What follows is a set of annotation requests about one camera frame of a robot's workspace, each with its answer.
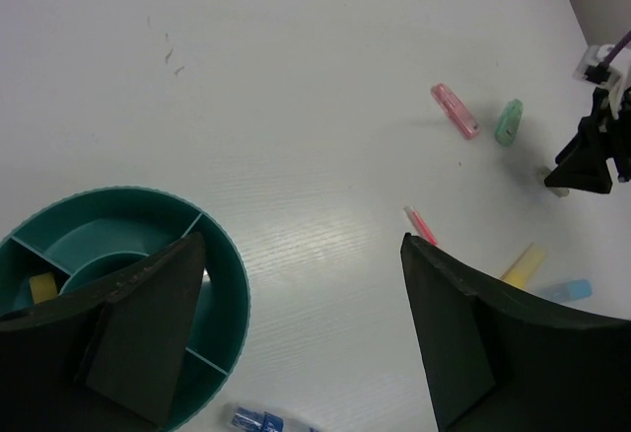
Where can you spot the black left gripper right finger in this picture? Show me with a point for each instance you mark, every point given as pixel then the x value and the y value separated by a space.
pixel 497 358

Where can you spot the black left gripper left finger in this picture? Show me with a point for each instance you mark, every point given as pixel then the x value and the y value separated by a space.
pixel 105 357

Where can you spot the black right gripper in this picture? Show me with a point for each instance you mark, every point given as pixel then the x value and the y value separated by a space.
pixel 582 164

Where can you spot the green correction tape dispenser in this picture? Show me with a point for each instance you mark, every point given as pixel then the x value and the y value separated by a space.
pixel 509 123

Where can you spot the pink correction tape dispenser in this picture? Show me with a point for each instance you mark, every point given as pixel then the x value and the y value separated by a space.
pixel 456 111

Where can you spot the yellow highlighter marker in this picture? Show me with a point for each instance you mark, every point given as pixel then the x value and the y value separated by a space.
pixel 524 267

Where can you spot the blue highlighter marker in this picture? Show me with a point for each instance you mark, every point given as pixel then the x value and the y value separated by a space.
pixel 566 292

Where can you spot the yellow eraser in organizer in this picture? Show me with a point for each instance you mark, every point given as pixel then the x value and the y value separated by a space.
pixel 43 287

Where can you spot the teal round divided organizer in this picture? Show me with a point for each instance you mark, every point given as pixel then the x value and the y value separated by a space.
pixel 90 235

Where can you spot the red pen in wrapper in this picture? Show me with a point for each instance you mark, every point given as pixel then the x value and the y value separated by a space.
pixel 420 225

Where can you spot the clear blue spray bottle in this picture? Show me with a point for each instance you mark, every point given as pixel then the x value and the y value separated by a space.
pixel 249 418

